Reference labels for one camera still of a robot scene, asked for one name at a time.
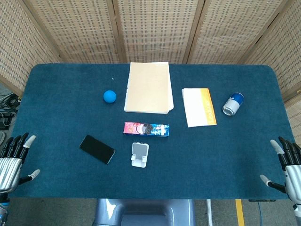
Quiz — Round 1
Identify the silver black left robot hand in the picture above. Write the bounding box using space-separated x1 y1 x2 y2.
0 132 41 194

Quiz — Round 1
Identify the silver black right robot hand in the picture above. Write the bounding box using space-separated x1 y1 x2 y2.
259 136 301 203

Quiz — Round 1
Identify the black smartphone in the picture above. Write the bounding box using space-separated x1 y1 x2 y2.
79 134 116 165

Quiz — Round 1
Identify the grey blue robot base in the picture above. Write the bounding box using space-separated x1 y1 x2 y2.
95 198 196 226

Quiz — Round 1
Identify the white phone stand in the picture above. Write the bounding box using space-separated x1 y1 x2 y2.
130 142 150 168

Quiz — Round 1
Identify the blue felt table cover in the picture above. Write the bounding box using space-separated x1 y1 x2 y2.
9 62 298 201

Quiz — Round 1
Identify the blue silver drink can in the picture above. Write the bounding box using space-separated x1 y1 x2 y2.
222 92 245 116

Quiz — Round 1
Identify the white table leg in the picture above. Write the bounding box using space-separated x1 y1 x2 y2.
206 199 212 226

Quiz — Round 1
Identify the woven folding screen panel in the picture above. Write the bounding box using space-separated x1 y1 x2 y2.
244 0 301 142
112 0 206 64
0 0 60 96
23 0 124 64
187 0 291 65

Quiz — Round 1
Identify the white orange booklet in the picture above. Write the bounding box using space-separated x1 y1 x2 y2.
181 88 218 128

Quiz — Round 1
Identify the blue ball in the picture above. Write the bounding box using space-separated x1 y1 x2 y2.
103 90 117 104

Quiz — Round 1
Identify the blue pink cookie box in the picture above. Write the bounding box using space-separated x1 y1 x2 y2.
123 121 171 137

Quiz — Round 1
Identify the beige paper stack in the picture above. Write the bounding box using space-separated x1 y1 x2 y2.
123 61 175 115

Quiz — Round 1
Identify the thin blue floor cable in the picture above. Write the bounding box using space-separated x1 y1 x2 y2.
257 201 263 226

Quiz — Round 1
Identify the black floor cable clutter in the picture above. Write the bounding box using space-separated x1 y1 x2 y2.
0 92 21 130

